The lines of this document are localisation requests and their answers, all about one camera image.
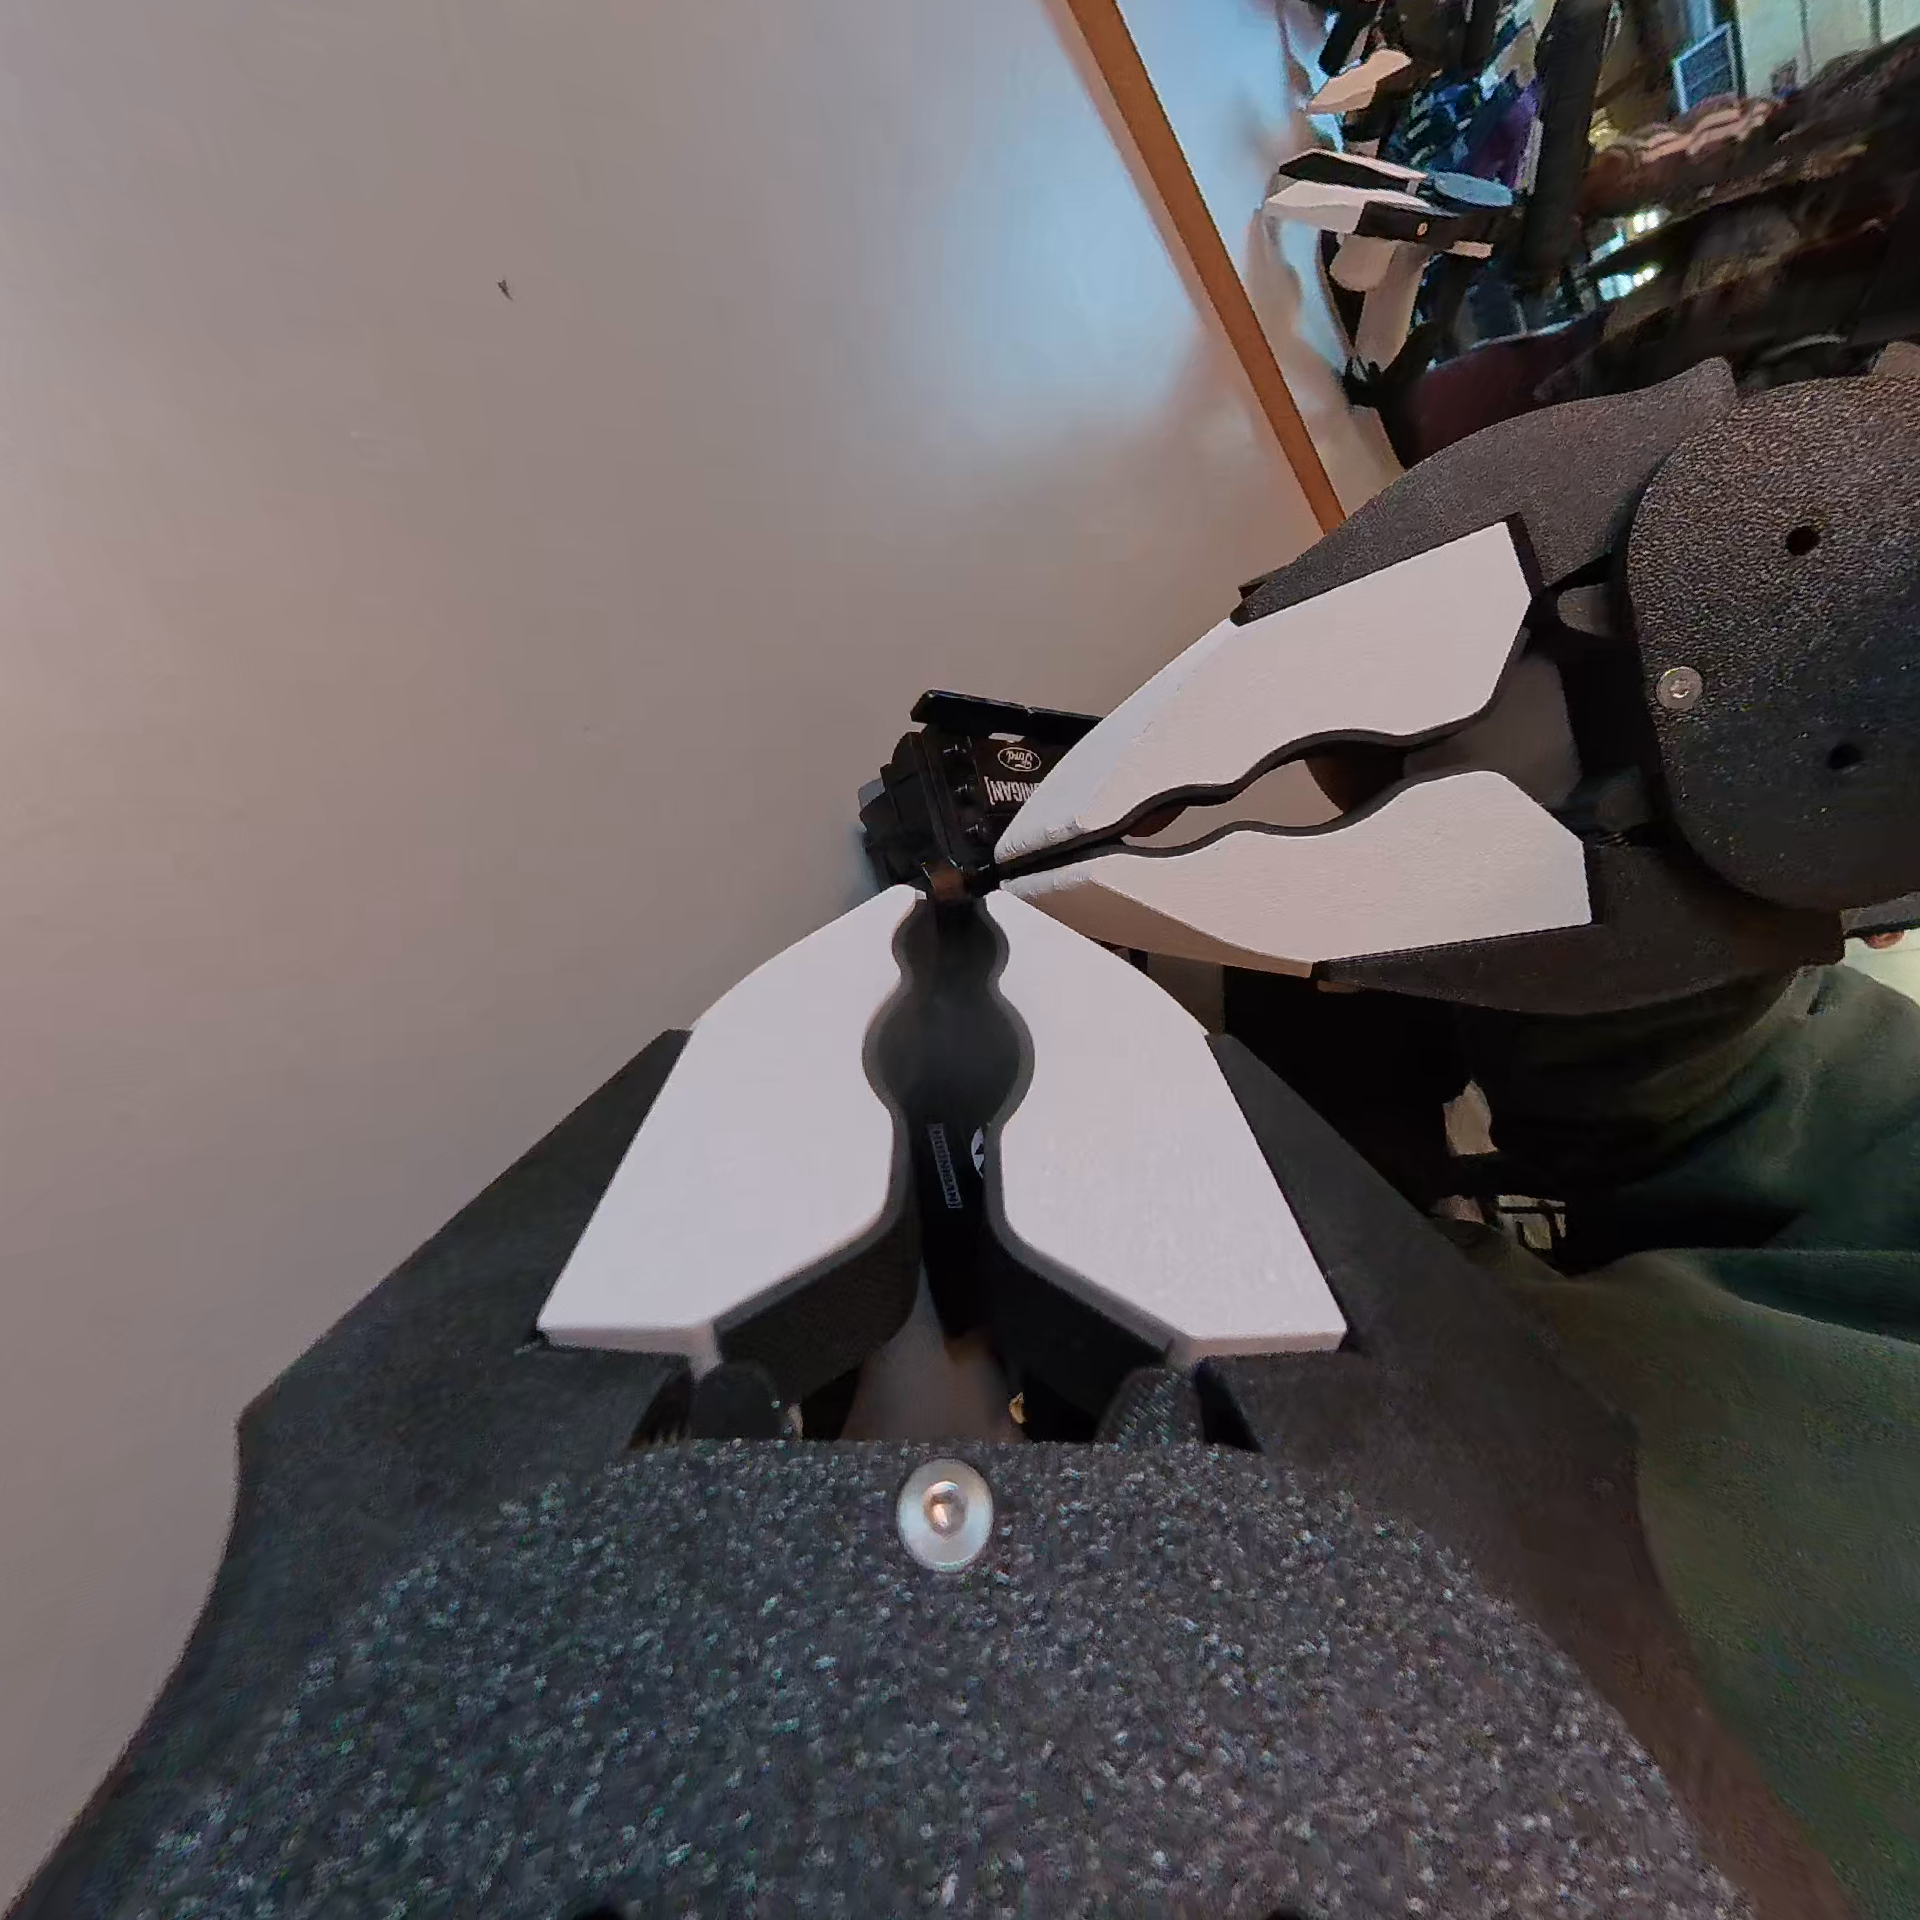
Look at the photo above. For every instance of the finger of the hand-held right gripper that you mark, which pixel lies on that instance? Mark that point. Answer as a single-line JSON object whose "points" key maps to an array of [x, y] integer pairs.
{"points": [[1349, 645], [1349, 893]]}

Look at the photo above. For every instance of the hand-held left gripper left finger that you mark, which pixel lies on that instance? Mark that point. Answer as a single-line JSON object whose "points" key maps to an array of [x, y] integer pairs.
{"points": [[735, 1185]]}

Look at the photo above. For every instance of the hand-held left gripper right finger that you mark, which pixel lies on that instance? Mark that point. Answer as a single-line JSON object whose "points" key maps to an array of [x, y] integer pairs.
{"points": [[1172, 1185]]}

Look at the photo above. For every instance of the partly built lego car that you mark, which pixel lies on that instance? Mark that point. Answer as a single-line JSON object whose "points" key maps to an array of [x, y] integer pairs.
{"points": [[962, 779]]}

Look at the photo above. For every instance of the idle black and white gripper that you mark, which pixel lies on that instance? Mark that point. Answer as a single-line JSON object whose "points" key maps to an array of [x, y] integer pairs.
{"points": [[1359, 78], [1349, 201]]}

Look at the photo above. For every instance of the person's green top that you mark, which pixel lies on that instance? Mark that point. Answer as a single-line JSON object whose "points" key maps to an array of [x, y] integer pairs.
{"points": [[1771, 1349]]}

